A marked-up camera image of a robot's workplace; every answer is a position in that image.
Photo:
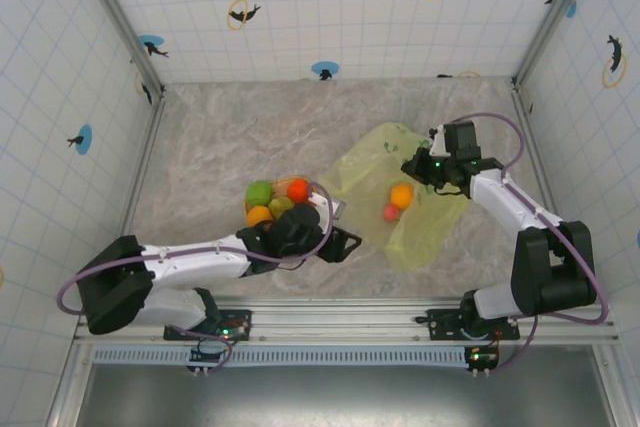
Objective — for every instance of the orange fruit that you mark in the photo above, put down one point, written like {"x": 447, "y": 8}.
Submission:
{"x": 402, "y": 195}
{"x": 259, "y": 216}

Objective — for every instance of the yellow-green pear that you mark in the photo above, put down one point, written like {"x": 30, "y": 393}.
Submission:
{"x": 280, "y": 205}

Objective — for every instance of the orange-red round fruit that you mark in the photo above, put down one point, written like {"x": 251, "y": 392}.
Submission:
{"x": 298, "y": 190}

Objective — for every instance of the small pink-red peach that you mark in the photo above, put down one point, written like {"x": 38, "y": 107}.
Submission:
{"x": 391, "y": 212}

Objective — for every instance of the green apple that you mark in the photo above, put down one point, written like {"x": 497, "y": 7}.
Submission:
{"x": 260, "y": 193}

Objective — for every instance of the yellow translucent plastic bag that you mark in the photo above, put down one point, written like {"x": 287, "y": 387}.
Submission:
{"x": 360, "y": 172}

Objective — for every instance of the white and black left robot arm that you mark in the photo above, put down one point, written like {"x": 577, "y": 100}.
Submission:
{"x": 120, "y": 287}

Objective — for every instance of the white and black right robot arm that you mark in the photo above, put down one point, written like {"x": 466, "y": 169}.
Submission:
{"x": 550, "y": 267}

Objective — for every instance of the woven brown tray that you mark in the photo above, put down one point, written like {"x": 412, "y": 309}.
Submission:
{"x": 281, "y": 182}

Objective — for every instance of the grey metal panel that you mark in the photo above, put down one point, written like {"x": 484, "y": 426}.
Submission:
{"x": 350, "y": 397}

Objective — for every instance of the small controller board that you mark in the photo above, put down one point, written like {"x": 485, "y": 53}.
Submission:
{"x": 202, "y": 354}
{"x": 480, "y": 358}

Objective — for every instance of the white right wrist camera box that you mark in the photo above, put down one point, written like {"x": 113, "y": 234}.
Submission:
{"x": 439, "y": 142}

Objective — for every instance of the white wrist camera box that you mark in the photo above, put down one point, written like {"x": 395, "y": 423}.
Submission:
{"x": 439, "y": 142}
{"x": 325, "y": 204}

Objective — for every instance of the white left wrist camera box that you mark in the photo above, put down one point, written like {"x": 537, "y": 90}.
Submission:
{"x": 325, "y": 204}

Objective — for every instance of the aluminium front mounting rail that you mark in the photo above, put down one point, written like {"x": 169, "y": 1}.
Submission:
{"x": 340, "y": 319}

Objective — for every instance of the aluminium side frame rail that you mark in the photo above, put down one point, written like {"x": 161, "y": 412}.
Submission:
{"x": 536, "y": 147}
{"x": 143, "y": 157}

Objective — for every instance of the aluminium frame post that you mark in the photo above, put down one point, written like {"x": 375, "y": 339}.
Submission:
{"x": 542, "y": 39}

